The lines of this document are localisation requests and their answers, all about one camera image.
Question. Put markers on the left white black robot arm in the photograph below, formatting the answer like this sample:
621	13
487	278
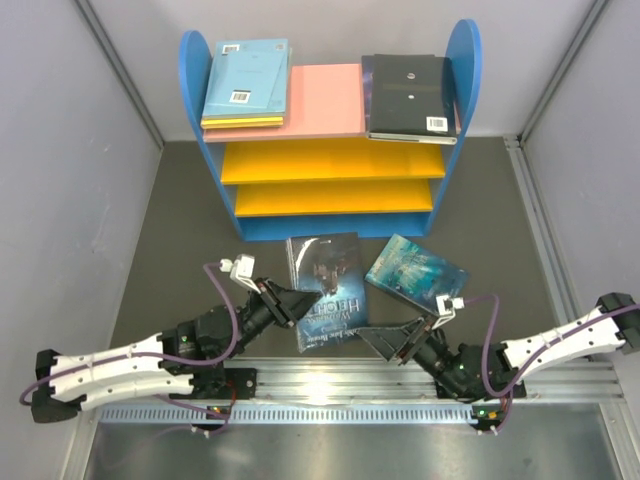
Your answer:
186	362

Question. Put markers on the light blue book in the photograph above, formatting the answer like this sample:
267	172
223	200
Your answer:
248	78

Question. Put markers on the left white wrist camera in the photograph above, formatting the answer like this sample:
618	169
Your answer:
240	270

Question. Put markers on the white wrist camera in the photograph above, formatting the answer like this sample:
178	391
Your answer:
447	308
240	270

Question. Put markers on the black glossy book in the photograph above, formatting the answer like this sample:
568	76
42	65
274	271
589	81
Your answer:
413	99

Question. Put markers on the aluminium mounting rail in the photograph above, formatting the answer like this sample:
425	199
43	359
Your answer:
325	381

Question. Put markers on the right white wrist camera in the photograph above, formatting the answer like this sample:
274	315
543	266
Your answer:
447	308

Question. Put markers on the yellow book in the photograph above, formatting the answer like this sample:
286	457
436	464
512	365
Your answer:
235	123

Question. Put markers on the teal blue cover book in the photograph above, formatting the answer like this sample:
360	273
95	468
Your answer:
414	274

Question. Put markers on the dark Wuthering Heights book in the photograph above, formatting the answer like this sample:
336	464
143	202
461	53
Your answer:
330	264

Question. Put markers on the perforated grey cable duct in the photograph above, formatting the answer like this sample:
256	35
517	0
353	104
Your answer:
273	414

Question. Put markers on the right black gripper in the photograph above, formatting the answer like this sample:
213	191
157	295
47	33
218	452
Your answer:
401	342

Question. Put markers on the purple Robinson Crusoe book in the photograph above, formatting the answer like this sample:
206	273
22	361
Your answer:
367	68

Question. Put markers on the blue pink yellow shelf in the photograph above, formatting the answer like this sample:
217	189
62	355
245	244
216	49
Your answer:
321	172

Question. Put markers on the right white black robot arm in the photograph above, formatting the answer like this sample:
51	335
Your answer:
494	370

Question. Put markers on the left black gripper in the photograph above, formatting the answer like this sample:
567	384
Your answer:
286	305

